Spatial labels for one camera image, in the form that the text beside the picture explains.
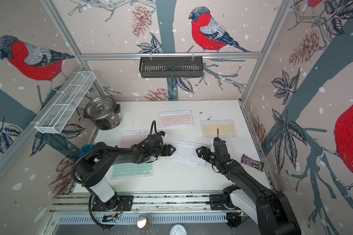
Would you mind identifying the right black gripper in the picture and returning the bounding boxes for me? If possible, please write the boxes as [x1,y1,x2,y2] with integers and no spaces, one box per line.
[195,145,221,165]

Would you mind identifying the white round lid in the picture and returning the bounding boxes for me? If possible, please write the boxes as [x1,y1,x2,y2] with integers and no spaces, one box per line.
[169,224,187,235]

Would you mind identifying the green keyboard front left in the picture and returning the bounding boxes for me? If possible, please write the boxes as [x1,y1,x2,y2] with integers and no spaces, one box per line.
[110,163,153,180]

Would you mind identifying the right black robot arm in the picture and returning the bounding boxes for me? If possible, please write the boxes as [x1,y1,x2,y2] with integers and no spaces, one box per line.
[196,138,302,235]

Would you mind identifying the steel rice cooker pot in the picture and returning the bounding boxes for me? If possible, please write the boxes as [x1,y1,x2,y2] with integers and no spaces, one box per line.
[83,97,121,130]

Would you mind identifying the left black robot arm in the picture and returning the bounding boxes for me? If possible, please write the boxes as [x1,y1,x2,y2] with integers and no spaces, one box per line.
[71,131,176,203]

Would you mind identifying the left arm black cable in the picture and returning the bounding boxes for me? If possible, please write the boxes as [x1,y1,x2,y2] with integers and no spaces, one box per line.
[88,195,118,230]

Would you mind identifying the aluminium rail track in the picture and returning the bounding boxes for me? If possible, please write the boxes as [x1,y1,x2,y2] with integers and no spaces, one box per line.
[49,191,231,213]

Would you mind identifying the pink keyboard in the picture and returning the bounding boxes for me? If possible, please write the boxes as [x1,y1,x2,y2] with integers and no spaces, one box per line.
[159,110,194,129]
[119,130,150,148]

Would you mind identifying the white keyboard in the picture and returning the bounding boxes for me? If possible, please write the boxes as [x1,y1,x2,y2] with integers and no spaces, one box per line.
[167,140,207,166]

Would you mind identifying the white wire mesh shelf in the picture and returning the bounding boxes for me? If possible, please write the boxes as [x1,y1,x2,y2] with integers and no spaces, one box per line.
[35,71,96,134]

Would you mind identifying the yellow keyboard back right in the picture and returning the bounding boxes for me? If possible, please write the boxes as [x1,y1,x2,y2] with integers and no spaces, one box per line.
[201,119,237,137]

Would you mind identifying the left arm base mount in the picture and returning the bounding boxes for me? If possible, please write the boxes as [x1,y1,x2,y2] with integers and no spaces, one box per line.
[91,195,134,212]

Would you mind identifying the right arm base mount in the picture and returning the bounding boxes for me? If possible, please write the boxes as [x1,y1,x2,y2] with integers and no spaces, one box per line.
[209,193,240,211]

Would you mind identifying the blue lidded container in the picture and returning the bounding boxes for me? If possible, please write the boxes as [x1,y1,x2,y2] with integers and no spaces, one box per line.
[80,145,94,156]

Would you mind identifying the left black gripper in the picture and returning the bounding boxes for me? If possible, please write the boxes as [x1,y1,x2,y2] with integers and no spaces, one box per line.
[151,146,177,159]

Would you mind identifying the purple candy bar wrapper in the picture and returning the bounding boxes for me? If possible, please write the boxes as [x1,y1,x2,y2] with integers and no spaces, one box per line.
[241,154,264,171]

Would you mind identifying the black hanging wall basket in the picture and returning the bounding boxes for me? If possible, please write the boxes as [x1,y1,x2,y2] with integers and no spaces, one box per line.
[139,56,204,78]

